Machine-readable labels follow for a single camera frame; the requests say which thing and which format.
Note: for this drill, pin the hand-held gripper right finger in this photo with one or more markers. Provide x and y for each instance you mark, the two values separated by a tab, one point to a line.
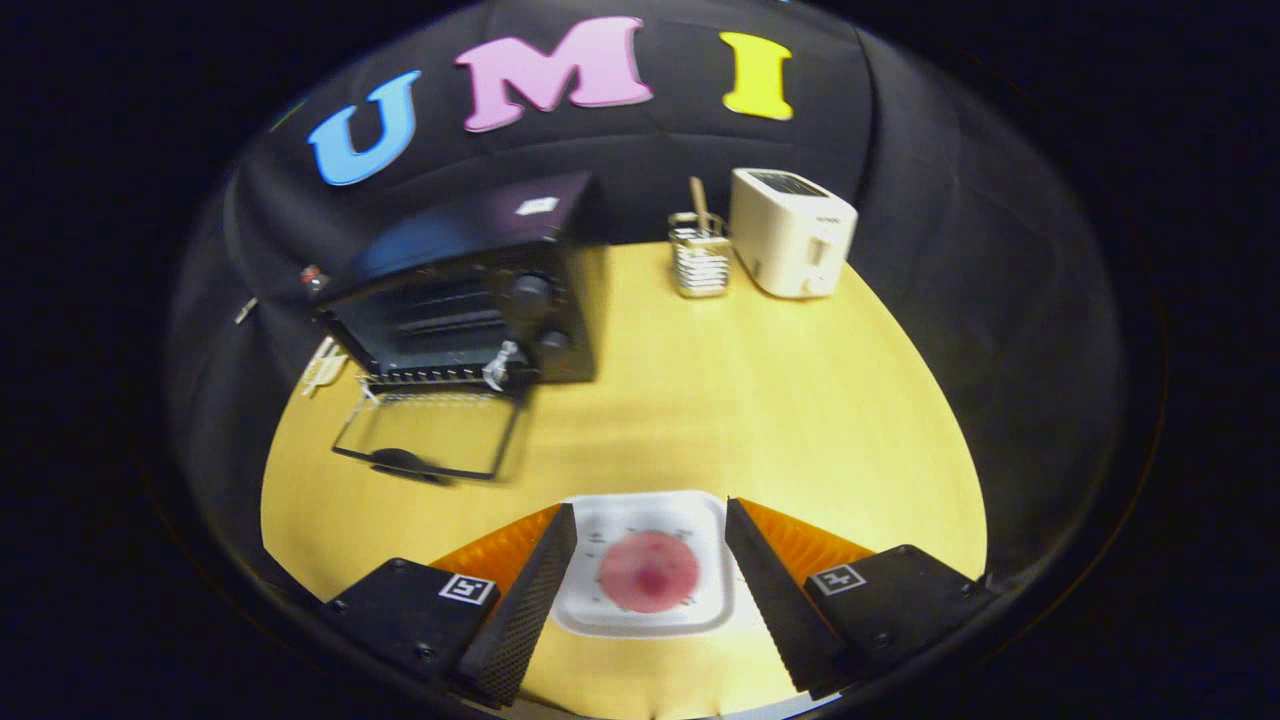
775	605

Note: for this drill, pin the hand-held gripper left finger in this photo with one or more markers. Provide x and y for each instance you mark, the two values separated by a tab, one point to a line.
525	610

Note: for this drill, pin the white square plate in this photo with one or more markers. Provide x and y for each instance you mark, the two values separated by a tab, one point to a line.
610	520

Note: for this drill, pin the red meat slice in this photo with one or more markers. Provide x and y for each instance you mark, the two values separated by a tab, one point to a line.
650	572

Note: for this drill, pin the black toaster oven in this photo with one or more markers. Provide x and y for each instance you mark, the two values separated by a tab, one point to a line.
450	240

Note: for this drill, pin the white pop-up toaster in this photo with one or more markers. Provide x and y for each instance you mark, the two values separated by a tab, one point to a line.
790	235

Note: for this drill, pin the white paper packet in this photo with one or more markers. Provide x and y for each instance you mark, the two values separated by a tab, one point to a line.
325	365

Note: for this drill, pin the small red and white object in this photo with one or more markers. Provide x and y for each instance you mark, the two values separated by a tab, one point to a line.
312	276

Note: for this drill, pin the silver side clip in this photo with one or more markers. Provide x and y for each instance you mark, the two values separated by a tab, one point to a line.
245	311

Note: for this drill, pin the wooden utensil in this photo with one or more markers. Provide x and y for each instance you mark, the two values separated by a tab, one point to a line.
699	200

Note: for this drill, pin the black backdrop cloth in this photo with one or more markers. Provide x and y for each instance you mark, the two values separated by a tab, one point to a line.
950	200

